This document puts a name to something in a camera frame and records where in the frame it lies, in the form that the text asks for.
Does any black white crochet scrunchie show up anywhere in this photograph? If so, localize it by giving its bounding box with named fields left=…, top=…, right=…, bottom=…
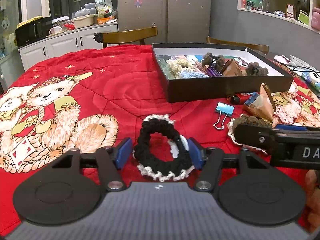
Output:
left=133, top=114, right=195, bottom=182

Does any blue binder clip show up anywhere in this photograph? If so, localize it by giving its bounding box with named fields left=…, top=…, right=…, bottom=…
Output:
left=213, top=102, right=234, bottom=130

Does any brown snack packet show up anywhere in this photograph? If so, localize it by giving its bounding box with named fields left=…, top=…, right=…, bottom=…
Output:
left=243, top=83, right=276, bottom=123
left=220, top=59, right=243, bottom=76

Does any red lighter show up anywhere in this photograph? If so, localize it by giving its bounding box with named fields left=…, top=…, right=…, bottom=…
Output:
left=227, top=93, right=252, bottom=105

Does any light blue crochet scrunchie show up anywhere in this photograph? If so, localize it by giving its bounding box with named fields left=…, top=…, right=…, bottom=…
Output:
left=179, top=72, right=209, bottom=79

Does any purple tube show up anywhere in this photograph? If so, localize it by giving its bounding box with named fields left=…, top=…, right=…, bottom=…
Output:
left=204, top=65, right=222, bottom=76

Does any beige crochet scrunchie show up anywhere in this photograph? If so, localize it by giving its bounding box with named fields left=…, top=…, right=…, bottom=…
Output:
left=167, top=59, right=198, bottom=79

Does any brown fuzzy hair claw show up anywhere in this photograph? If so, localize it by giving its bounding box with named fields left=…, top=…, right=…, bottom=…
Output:
left=245, top=62, right=268, bottom=76
left=201, top=53, right=226, bottom=72

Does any person's right hand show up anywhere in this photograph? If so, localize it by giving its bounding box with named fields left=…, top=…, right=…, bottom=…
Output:
left=305, top=170, right=320, bottom=232

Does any red teddy bear blanket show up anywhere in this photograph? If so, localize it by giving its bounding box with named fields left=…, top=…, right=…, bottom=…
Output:
left=1, top=43, right=319, bottom=239

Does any right wooden chair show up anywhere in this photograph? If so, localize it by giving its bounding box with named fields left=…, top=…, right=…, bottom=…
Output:
left=206, top=36, right=269, bottom=54

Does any wooden chair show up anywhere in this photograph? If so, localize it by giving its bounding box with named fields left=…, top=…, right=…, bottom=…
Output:
left=206, top=36, right=269, bottom=54
left=94, top=26, right=158, bottom=48

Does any left wooden chair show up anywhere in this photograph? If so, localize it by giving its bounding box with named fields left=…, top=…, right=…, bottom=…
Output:
left=94, top=26, right=158, bottom=48

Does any white kitchen cabinet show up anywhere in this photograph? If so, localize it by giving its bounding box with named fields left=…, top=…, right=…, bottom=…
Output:
left=18, top=20, right=118, bottom=70

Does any pink thermos bottle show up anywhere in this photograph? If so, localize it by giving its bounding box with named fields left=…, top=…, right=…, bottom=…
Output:
left=311, top=7, right=320, bottom=30

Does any beige plastic basin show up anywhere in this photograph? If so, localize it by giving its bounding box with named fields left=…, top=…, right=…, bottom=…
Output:
left=72, top=14, right=98, bottom=29

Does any white mug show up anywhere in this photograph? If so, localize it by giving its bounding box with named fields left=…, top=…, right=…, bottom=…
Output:
left=49, top=26, right=63, bottom=35

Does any silver double door refrigerator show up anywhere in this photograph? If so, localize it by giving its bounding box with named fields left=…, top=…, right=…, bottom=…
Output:
left=118, top=0, right=212, bottom=44

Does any black microwave oven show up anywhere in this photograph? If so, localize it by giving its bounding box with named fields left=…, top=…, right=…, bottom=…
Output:
left=15, top=17, right=53, bottom=47

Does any black cable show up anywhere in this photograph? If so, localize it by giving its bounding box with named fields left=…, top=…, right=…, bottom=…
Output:
left=291, top=64, right=320, bottom=81

